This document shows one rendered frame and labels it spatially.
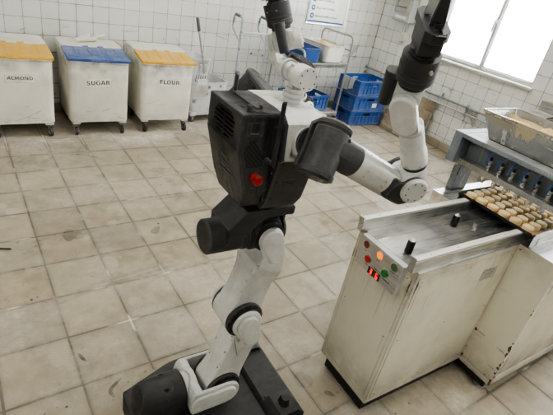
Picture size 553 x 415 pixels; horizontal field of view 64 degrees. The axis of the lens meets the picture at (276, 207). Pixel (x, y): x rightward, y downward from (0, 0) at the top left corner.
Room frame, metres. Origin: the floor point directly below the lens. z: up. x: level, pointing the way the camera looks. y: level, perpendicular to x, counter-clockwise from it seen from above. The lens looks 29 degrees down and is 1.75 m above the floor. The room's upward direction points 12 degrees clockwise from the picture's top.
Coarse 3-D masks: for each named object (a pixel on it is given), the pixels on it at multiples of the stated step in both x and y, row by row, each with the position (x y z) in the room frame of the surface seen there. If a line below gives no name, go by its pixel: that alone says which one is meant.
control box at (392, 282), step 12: (360, 240) 1.59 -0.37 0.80; (372, 240) 1.55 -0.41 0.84; (360, 252) 1.57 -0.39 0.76; (372, 252) 1.53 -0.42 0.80; (384, 252) 1.48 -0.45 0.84; (360, 264) 1.56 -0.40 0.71; (372, 264) 1.51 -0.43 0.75; (384, 264) 1.47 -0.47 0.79; (396, 264) 1.43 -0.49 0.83; (372, 276) 1.50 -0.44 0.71; (396, 276) 1.41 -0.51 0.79; (396, 288) 1.40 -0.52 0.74
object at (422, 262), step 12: (480, 240) 1.63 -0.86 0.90; (492, 240) 1.65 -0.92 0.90; (504, 240) 1.72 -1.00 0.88; (516, 240) 1.78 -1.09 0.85; (432, 252) 1.45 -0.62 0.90; (444, 252) 1.47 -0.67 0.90; (456, 252) 1.51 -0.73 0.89; (468, 252) 1.57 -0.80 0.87; (480, 252) 1.62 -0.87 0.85; (408, 264) 1.39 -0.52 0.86; (420, 264) 1.39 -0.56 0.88; (432, 264) 1.43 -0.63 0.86
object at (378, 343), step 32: (416, 224) 1.77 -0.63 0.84; (448, 224) 1.84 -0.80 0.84; (352, 256) 1.64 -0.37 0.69; (480, 256) 1.61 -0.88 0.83; (512, 256) 1.79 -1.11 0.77; (352, 288) 1.59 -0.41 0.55; (384, 288) 1.47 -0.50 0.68; (416, 288) 1.39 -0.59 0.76; (448, 288) 1.53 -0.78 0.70; (480, 288) 1.70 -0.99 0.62; (352, 320) 1.55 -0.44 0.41; (384, 320) 1.43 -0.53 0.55; (416, 320) 1.45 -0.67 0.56; (448, 320) 1.61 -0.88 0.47; (352, 352) 1.50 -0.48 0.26; (384, 352) 1.38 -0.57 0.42; (416, 352) 1.52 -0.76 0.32; (448, 352) 1.71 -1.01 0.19; (352, 384) 1.45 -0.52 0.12; (384, 384) 1.44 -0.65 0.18
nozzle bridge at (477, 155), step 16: (480, 128) 2.33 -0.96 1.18; (464, 144) 2.20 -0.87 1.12; (480, 144) 2.10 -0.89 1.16; (496, 144) 2.10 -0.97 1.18; (448, 160) 2.20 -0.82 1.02; (464, 160) 2.17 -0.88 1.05; (480, 160) 2.16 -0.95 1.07; (496, 160) 2.10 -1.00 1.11; (512, 160) 1.96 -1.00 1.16; (528, 160) 1.95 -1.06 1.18; (464, 176) 2.29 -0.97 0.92; (496, 176) 2.03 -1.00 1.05; (528, 176) 1.96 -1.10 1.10; (544, 176) 1.83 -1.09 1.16; (528, 192) 1.91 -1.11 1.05; (544, 192) 1.88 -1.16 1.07; (544, 208) 1.81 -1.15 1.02
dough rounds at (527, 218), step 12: (468, 192) 2.07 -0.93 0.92; (480, 192) 2.10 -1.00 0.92; (492, 192) 2.15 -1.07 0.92; (492, 204) 1.98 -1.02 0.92; (504, 204) 2.02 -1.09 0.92; (516, 204) 2.05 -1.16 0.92; (504, 216) 1.90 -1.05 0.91; (516, 216) 1.95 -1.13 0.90; (528, 216) 1.93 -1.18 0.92; (540, 216) 1.96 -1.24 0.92; (552, 216) 2.04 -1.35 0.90; (528, 228) 1.80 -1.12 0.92; (540, 228) 1.84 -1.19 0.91; (552, 228) 1.89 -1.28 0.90
